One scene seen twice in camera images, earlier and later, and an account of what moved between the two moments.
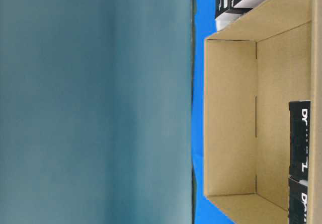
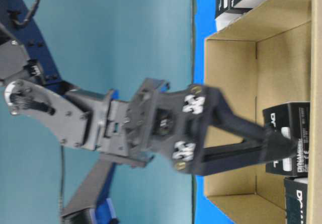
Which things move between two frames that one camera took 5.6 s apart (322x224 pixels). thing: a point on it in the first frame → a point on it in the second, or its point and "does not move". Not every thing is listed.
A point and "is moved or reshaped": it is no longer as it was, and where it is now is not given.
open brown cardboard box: (253, 67) does not move
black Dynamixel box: (300, 140) is moved or reshaped
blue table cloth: (205, 26) does not move
